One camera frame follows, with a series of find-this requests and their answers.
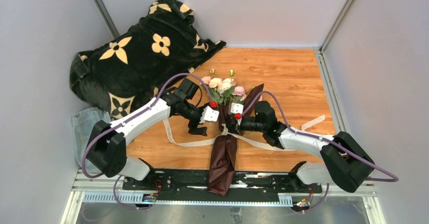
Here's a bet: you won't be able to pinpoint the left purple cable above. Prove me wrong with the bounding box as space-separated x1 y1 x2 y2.
81 72 219 211

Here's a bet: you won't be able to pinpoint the purple cable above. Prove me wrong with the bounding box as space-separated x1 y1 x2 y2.
81 72 219 211
234 91 400 213

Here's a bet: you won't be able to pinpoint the dark red wrapping paper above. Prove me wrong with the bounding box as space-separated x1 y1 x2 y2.
207 83 264 197

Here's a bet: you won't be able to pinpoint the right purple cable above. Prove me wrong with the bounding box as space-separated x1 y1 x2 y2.
234 91 400 213

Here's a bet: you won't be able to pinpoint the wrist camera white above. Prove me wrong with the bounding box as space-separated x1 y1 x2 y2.
229 102 244 115
200 106 219 124

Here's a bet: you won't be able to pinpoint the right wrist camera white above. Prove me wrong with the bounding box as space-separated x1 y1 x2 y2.
229 102 244 115

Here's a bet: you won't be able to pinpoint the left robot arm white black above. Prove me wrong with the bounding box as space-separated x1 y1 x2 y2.
82 79 209 181

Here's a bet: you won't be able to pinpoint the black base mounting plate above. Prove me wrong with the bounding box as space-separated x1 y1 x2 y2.
122 168 322 202

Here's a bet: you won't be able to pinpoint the light blue denim cloth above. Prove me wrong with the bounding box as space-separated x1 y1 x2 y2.
72 107 111 168

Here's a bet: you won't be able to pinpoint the pink fake flower stem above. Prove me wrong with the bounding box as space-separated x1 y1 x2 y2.
201 68 218 88
231 86 248 104

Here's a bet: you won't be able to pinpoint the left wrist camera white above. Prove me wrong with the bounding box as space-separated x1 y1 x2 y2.
200 106 219 124

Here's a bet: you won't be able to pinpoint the aluminium frame rail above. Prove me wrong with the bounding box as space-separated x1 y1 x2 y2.
61 168 386 223

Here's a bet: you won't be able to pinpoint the black blanket cream flowers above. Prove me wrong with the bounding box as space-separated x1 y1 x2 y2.
69 0 226 119

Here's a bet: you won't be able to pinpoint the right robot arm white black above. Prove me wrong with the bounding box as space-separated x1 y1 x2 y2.
226 101 374 193

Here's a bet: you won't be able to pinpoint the cream ribbon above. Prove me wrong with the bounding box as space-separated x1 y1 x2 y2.
163 115 326 151

